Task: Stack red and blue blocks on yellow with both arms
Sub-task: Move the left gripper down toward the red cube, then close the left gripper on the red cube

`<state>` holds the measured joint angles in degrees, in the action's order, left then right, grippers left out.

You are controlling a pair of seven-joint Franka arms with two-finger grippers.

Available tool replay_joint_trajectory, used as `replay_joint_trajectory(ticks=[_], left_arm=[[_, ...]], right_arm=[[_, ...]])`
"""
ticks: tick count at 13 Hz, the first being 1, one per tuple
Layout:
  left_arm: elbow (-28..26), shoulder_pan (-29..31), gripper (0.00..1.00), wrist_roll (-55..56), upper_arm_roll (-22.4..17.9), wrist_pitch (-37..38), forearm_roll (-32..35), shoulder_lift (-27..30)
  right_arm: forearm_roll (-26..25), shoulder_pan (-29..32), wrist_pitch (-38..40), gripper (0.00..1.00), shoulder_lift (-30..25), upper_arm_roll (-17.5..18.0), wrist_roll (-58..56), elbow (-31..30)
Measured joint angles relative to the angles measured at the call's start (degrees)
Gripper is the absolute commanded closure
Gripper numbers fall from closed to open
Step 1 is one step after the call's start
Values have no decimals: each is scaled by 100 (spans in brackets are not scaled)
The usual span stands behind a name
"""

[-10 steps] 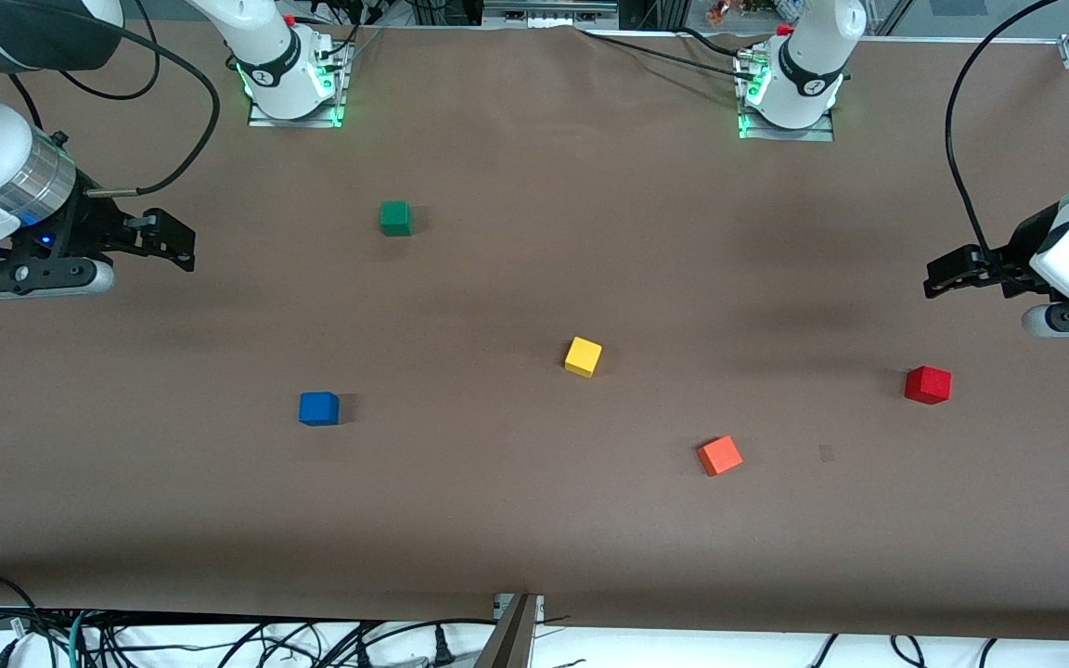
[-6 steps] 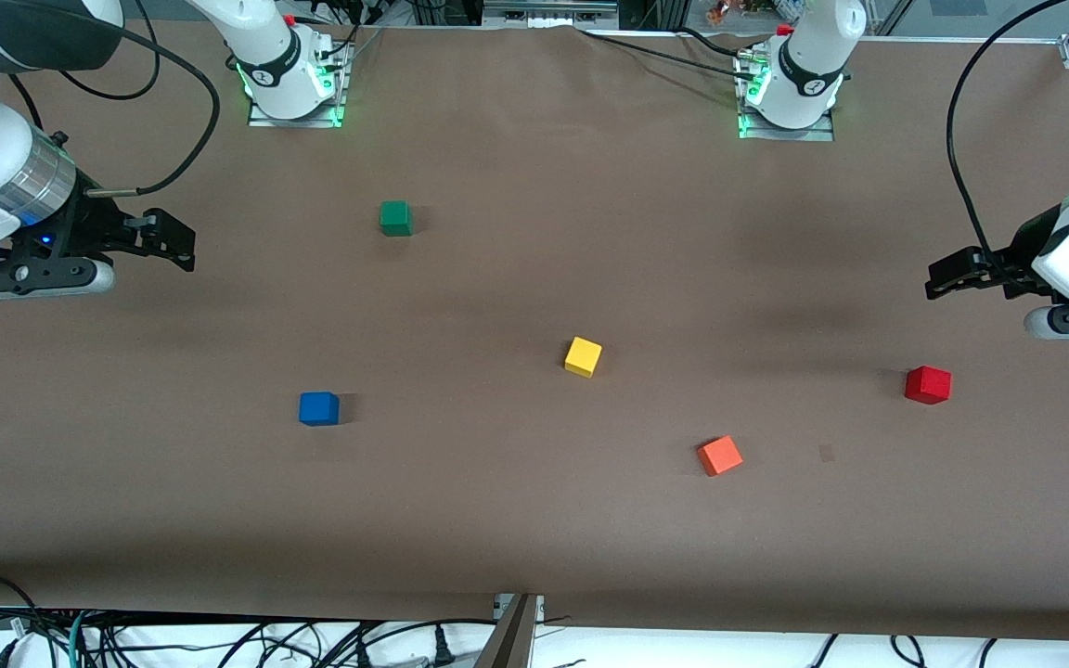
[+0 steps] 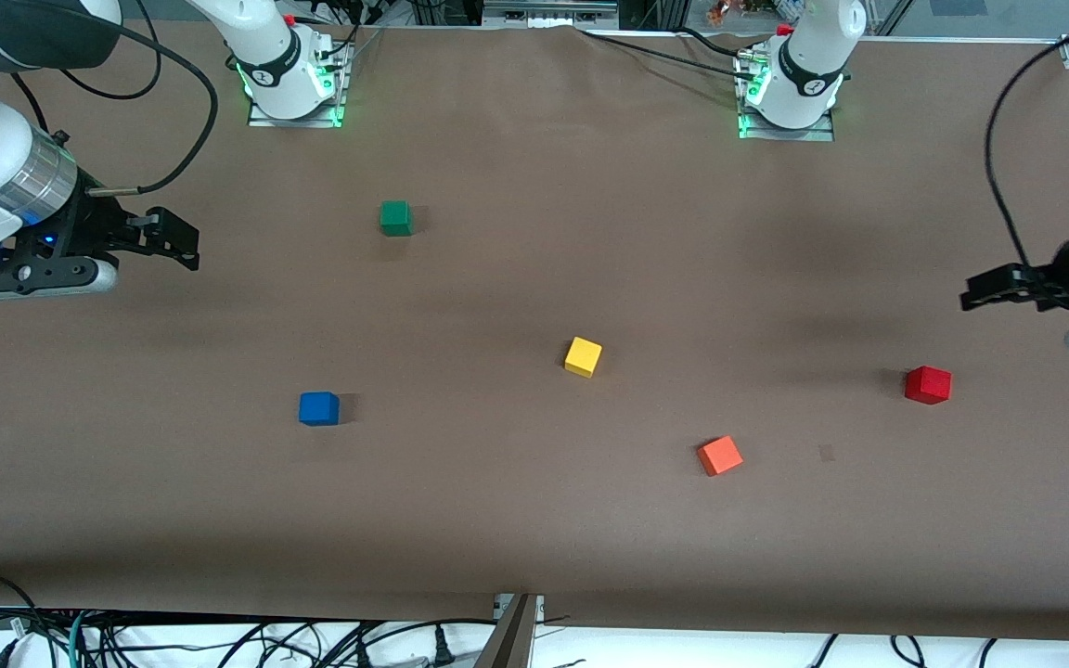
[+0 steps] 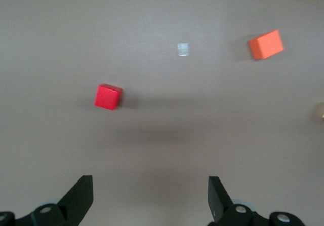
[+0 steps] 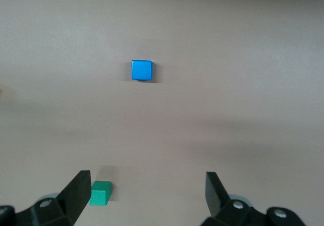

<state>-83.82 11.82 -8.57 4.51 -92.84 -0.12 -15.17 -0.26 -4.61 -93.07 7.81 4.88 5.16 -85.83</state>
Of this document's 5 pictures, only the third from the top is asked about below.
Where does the red wooden cube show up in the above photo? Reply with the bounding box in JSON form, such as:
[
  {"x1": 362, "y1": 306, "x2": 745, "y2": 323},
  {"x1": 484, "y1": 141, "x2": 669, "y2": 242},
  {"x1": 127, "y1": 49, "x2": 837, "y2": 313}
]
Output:
[{"x1": 904, "y1": 366, "x2": 953, "y2": 405}]

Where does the blue wooden cube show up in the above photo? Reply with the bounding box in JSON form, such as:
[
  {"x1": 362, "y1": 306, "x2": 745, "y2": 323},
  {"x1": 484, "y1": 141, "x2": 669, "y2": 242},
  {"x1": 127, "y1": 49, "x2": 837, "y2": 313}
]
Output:
[{"x1": 299, "y1": 391, "x2": 341, "y2": 428}]

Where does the orange wooden cube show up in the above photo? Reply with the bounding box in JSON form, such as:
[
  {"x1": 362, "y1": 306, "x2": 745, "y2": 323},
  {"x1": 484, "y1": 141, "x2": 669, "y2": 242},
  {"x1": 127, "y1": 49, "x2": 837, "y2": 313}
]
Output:
[{"x1": 696, "y1": 435, "x2": 744, "y2": 478}]

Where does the brown table cover sheet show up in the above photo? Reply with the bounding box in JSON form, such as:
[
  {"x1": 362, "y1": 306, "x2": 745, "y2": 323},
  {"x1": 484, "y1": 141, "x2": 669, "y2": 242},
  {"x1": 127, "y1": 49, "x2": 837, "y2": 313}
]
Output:
[{"x1": 0, "y1": 22, "x2": 1069, "y2": 643}]

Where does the yellow wooden cube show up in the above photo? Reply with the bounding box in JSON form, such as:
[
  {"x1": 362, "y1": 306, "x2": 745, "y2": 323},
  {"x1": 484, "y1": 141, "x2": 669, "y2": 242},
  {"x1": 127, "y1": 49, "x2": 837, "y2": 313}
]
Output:
[{"x1": 563, "y1": 336, "x2": 604, "y2": 379}]

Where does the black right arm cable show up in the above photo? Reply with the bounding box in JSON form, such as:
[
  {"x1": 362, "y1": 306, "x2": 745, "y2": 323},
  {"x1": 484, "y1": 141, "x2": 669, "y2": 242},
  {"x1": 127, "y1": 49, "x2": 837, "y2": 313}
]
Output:
[
  {"x1": 59, "y1": 0, "x2": 163, "y2": 101},
  {"x1": 84, "y1": 19, "x2": 220, "y2": 197}
]

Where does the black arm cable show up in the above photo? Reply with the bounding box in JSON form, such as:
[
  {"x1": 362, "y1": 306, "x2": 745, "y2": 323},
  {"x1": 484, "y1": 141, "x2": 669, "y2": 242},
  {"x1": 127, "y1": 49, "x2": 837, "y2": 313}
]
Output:
[
  {"x1": 59, "y1": 0, "x2": 163, "y2": 101},
  {"x1": 84, "y1": 19, "x2": 220, "y2": 197},
  {"x1": 984, "y1": 0, "x2": 1069, "y2": 270}
]

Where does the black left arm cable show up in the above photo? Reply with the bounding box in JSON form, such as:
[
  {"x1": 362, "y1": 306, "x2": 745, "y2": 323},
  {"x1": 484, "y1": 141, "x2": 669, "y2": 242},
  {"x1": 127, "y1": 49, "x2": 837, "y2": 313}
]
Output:
[{"x1": 984, "y1": 0, "x2": 1069, "y2": 270}]

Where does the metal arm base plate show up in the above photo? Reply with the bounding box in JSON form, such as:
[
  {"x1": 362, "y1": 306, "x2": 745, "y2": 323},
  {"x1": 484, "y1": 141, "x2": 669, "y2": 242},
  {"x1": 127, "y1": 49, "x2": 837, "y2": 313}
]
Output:
[
  {"x1": 735, "y1": 51, "x2": 838, "y2": 143},
  {"x1": 247, "y1": 42, "x2": 352, "y2": 129}
]

